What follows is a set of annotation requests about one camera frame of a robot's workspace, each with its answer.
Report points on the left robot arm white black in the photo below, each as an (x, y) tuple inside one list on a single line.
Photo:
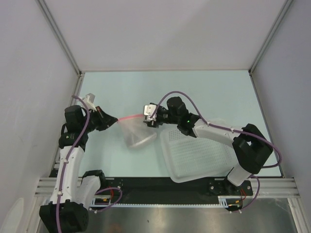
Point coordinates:
[(68, 207)]

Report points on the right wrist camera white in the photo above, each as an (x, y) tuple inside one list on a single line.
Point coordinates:
[(150, 110)]

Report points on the white perforated plastic tray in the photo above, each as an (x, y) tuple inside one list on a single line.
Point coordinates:
[(209, 153)]

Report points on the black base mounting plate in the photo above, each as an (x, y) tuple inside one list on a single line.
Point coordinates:
[(164, 191)]

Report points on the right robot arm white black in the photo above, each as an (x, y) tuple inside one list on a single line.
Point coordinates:
[(250, 146)]

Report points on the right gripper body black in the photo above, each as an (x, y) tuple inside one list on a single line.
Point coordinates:
[(162, 117)]

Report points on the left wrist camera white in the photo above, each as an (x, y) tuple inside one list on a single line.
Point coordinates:
[(88, 100)]

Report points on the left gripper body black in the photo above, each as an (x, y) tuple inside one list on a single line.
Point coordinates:
[(94, 121)]

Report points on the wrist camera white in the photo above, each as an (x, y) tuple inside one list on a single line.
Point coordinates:
[(150, 110), (88, 100)]

